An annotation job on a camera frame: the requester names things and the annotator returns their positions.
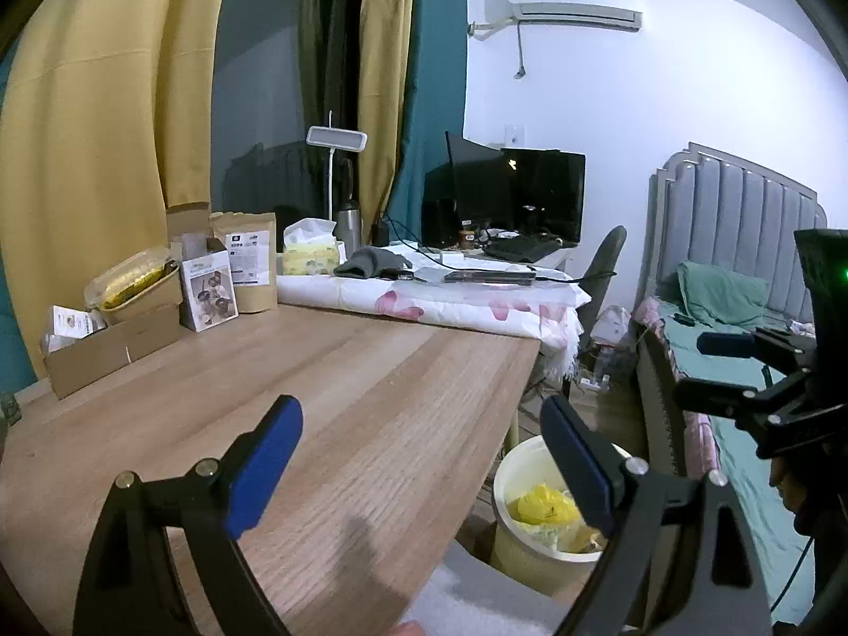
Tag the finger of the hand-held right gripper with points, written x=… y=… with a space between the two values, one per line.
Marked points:
x=715 y=396
x=729 y=344

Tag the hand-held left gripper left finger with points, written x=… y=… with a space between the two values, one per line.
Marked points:
x=262 y=470

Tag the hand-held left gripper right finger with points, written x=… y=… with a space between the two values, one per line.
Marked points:
x=580 y=470

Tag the small yellow plastic bag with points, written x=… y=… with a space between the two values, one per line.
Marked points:
x=546 y=507

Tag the clear yellowish plastic bag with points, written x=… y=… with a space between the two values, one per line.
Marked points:
x=546 y=533

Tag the cream plastic trash bin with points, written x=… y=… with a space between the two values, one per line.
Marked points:
x=523 y=563

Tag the person's right hand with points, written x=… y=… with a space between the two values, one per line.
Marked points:
x=792 y=483

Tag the pink printed blanket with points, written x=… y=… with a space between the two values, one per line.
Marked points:
x=699 y=437

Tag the green pillow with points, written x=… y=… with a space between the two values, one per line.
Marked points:
x=722 y=295

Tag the pale wooden table leg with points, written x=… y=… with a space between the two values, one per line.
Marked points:
x=513 y=427

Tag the white power strip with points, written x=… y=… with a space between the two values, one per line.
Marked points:
x=594 y=382

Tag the white plastic bags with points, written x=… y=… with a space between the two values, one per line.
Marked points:
x=613 y=328

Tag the grey upholstered bed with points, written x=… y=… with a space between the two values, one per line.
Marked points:
x=742 y=212

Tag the grey chair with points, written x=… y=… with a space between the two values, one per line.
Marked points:
x=606 y=258

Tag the white cushion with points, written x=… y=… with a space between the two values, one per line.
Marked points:
x=477 y=599

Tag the white printed box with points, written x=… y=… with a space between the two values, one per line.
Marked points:
x=210 y=291

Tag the white desk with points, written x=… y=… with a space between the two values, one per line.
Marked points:
x=556 y=262

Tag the low open cardboard box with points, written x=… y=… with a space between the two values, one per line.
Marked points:
x=99 y=358

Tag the white pink floral cloth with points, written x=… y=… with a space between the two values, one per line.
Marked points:
x=464 y=308

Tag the kraft paper pouch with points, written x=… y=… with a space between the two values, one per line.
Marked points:
x=248 y=265

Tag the flat black device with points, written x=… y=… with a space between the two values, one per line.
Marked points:
x=490 y=277

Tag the yellow tissue pack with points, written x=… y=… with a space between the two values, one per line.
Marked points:
x=310 y=255

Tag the black keyboard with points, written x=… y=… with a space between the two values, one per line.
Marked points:
x=523 y=250

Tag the food container with yellow contents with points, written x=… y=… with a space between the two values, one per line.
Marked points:
x=136 y=281

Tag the grey cloth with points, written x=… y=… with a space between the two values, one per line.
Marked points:
x=371 y=263

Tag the small white labelled box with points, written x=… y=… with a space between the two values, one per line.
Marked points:
x=76 y=323

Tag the black computer monitor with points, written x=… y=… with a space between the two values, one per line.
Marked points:
x=546 y=192

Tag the white power adapter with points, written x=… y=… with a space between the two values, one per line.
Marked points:
x=444 y=256

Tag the tall cardboard box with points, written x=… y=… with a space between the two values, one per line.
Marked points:
x=189 y=225

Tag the steel kettle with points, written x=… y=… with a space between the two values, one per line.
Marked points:
x=348 y=228

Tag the small brown jar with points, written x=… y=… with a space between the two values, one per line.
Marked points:
x=467 y=238

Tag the black speaker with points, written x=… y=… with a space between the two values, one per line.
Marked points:
x=438 y=222

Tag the black angled monitor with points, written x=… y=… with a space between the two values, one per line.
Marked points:
x=477 y=185

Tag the white desk lamp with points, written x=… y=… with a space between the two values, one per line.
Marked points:
x=336 y=139

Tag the white air conditioner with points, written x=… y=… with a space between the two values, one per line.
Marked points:
x=570 y=12

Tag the wide yellow curtain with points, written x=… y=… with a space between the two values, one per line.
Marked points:
x=99 y=112

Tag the teal curtain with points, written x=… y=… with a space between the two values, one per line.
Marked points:
x=434 y=79

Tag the narrow yellow curtain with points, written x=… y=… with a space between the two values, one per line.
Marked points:
x=384 y=79

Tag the white wall socket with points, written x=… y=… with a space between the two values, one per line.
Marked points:
x=515 y=132

